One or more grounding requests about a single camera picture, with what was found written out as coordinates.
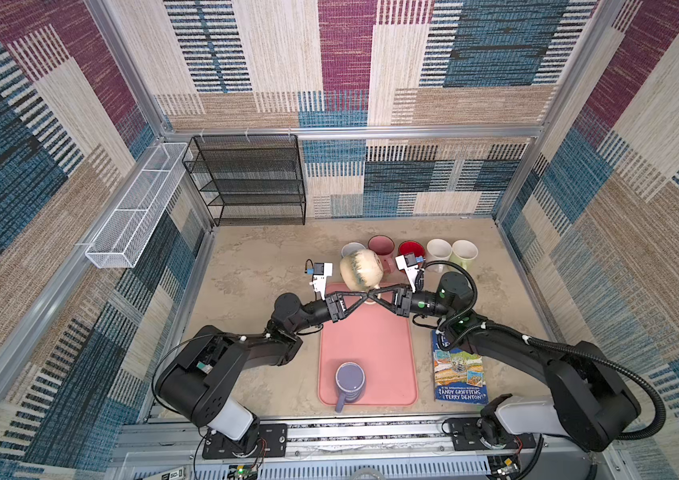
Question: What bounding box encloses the white wire mesh basket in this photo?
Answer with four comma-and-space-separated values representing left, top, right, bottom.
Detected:
85, 143, 188, 269

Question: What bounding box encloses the aluminium front rail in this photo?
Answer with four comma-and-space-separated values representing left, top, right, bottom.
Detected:
105, 413, 634, 479

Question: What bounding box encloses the black wire shelf rack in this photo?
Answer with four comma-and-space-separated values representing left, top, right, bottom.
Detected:
184, 134, 306, 227

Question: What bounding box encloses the pink plastic tray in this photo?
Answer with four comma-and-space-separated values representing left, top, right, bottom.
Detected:
318, 301, 419, 407

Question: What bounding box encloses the purple ceramic mug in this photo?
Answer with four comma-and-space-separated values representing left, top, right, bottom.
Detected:
334, 362, 367, 413

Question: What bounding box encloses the blue treehouse paperback book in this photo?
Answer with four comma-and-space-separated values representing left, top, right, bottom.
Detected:
431, 332, 489, 405

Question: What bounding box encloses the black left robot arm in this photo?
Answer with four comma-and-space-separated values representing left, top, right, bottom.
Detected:
154, 291, 369, 455

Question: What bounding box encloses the red ceramic mug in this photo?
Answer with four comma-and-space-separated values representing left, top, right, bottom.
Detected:
397, 240, 427, 259

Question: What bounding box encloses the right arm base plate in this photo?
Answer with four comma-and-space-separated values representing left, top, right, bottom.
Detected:
441, 417, 539, 452

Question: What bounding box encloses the pink patterned glass mug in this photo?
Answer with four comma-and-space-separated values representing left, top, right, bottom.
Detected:
367, 235, 395, 272

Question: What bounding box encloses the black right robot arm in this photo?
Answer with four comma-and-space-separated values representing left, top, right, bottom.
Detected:
367, 272, 667, 452

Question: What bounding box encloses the beige speckled ceramic mug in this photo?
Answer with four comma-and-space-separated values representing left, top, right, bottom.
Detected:
339, 249, 385, 292

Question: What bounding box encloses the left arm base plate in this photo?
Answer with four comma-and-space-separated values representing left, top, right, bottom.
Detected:
201, 422, 288, 460

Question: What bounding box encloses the light green ceramic mug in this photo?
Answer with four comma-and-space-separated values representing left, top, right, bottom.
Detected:
449, 240, 479, 270

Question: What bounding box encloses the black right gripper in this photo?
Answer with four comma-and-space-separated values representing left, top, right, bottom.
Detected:
367, 283, 453, 319

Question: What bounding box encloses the white ceramic mug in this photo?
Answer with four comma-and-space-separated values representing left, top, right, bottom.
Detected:
425, 238, 453, 273

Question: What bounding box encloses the black corrugated cable conduit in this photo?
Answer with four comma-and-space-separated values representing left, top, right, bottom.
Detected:
422, 259, 667, 442

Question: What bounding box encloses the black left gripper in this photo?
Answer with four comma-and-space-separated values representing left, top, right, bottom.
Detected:
288, 294, 365, 338

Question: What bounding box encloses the blue ceramic mug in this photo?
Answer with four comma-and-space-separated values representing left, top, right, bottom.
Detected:
341, 242, 367, 258

